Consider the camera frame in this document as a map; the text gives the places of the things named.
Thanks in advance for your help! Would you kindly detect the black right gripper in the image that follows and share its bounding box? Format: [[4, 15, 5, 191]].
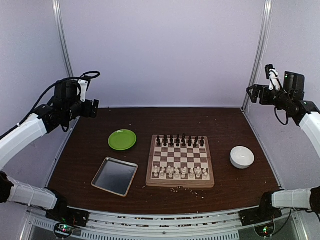
[[246, 83, 292, 110]]

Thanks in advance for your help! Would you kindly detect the metal tray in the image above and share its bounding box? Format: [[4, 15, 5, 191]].
[[91, 157, 138, 197]]

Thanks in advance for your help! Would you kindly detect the white chess king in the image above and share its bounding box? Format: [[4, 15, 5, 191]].
[[181, 167, 188, 180]]

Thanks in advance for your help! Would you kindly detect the white chess queen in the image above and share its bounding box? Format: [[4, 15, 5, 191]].
[[174, 168, 180, 179]]

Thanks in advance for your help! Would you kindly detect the white chess knight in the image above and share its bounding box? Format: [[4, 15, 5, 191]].
[[159, 170, 165, 179]]

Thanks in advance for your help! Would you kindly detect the white chess bishop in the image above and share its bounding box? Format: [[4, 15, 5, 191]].
[[168, 171, 173, 179]]

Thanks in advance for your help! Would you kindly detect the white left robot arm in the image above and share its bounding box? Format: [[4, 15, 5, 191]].
[[0, 71, 101, 222]]

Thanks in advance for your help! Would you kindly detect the black chess pieces row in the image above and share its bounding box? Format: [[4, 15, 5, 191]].
[[152, 133, 209, 148]]

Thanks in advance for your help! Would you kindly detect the wooden chess board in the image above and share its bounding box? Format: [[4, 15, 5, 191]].
[[145, 135, 215, 189]]

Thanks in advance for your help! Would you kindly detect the green plate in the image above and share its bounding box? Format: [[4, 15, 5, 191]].
[[107, 129, 137, 151]]

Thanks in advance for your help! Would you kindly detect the white bowl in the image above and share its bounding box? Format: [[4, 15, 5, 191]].
[[229, 146, 255, 170]]

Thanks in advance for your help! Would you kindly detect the aluminium frame post right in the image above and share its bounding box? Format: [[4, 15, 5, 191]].
[[241, 0, 273, 113]]

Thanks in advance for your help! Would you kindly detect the aluminium frame post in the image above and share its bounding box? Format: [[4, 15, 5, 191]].
[[241, 0, 273, 113], [51, 0, 84, 112]]

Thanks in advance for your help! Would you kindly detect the aluminium frame post left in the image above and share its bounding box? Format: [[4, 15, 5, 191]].
[[51, 0, 84, 112]]

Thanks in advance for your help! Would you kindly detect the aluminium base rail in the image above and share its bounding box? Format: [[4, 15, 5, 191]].
[[24, 197, 301, 240]]

